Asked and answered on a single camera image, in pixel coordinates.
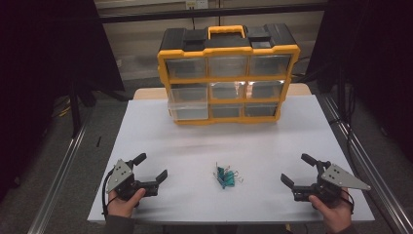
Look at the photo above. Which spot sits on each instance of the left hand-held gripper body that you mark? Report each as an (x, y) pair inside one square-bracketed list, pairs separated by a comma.
[(121, 174)]

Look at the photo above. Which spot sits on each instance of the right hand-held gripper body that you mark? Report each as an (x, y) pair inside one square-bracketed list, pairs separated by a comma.
[(337, 178)]

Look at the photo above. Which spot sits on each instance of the pile of teal binder clips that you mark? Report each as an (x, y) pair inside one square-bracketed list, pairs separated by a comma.
[(226, 177)]

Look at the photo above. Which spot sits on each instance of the clear plastic bin drawer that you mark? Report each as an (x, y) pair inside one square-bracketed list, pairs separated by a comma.
[(188, 110)]

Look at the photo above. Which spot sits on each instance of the yellow and black organizer box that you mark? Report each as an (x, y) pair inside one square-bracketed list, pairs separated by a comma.
[(227, 42)]

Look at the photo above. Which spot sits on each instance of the person's left hand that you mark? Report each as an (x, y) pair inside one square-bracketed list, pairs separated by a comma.
[(121, 206)]

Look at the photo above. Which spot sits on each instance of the person's right hand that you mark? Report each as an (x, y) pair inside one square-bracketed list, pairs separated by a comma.
[(336, 216)]

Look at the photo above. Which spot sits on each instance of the white table cover sheet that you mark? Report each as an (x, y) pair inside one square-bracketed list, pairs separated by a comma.
[(201, 152)]

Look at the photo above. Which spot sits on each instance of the black curtain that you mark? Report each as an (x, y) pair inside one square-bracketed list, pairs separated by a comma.
[(373, 58), (42, 65)]

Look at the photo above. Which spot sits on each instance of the grid of clear drawers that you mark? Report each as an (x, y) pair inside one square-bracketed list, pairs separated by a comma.
[(228, 66)]

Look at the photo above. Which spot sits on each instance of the black horizontal bar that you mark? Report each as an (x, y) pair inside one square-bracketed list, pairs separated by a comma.
[(211, 13)]

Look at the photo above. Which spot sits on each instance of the metal floor rail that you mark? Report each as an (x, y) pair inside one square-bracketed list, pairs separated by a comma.
[(58, 175), (367, 156)]

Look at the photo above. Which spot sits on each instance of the white wall socket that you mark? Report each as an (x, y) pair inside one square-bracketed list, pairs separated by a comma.
[(196, 4)]

